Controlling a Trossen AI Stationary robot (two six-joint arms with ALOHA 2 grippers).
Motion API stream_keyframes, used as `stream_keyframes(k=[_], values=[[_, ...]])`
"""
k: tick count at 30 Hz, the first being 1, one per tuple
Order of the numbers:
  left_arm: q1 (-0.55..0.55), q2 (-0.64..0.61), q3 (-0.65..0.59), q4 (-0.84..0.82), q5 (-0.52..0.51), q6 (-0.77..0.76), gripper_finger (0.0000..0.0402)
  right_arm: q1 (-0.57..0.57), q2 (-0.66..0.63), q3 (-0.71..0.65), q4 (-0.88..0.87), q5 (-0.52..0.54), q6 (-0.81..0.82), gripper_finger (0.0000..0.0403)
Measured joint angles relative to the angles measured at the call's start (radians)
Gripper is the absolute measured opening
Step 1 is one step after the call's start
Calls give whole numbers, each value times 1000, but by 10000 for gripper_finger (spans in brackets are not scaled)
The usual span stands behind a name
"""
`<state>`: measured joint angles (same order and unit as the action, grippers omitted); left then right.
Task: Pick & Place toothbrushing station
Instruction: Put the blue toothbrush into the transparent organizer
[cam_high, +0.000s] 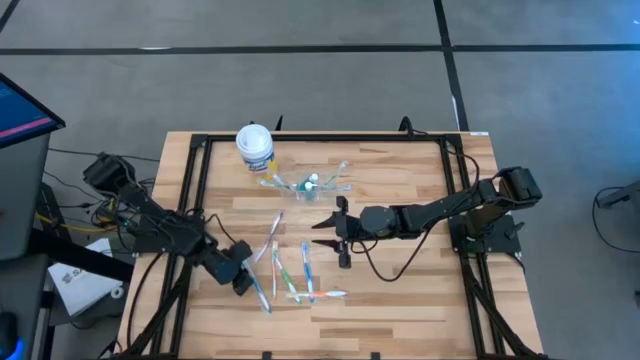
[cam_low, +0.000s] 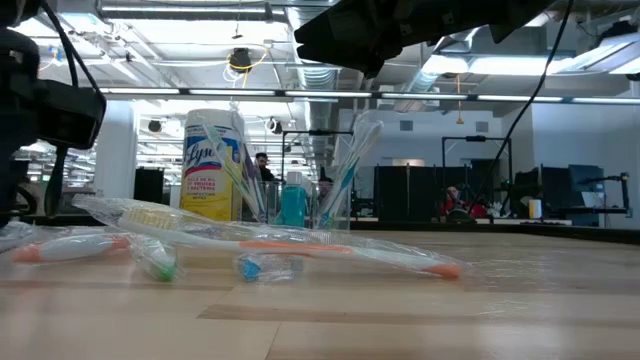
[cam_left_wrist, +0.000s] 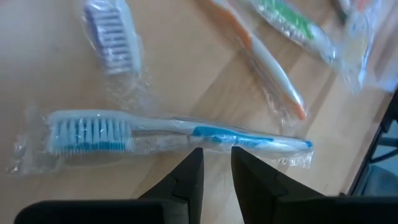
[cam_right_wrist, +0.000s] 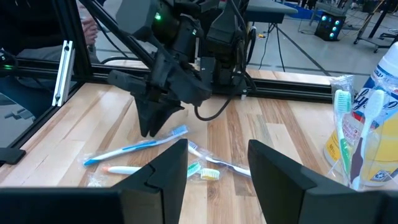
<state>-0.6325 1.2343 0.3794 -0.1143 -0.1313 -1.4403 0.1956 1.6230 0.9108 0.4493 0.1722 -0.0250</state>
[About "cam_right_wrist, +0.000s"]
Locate yellow Lysol wipes canister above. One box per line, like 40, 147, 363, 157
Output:
323, 42, 398, 187

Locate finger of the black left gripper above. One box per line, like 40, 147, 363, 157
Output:
148, 100, 185, 138
135, 96, 156, 138

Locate dark blue toothbrush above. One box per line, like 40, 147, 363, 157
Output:
349, 88, 388, 191
187, 141, 252, 178

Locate dark grey desk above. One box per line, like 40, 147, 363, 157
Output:
245, 0, 299, 24

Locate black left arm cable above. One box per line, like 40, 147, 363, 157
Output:
193, 90, 234, 122

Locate black aluminium table frame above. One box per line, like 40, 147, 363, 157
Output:
0, 0, 335, 166

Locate orange toothbrush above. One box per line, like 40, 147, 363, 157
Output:
101, 165, 144, 175
198, 167, 221, 182

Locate clear acrylic organizer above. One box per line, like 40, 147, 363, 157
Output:
326, 133, 398, 192

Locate person's hand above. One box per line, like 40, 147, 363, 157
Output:
81, 14, 100, 46

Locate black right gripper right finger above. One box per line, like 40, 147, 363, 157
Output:
248, 139, 398, 224

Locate green toothbrush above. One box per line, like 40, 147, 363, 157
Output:
185, 161, 202, 179
330, 74, 355, 184

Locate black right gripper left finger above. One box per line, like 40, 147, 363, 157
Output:
0, 139, 189, 224

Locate silver aluminium bracket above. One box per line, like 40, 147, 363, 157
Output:
52, 39, 76, 108

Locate black computer tower blue lights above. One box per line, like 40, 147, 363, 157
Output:
313, 10, 347, 42

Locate light blue toothbrush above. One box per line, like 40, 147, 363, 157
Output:
82, 124, 190, 167

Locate black flat mounting plate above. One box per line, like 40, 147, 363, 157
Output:
0, 147, 27, 166

